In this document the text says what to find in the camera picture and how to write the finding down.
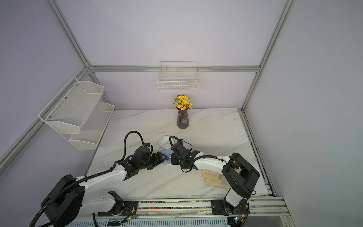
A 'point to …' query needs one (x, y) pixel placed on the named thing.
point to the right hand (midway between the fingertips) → (174, 159)
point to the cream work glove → (214, 178)
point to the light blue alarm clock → (168, 152)
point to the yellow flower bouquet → (183, 102)
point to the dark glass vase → (183, 121)
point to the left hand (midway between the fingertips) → (163, 159)
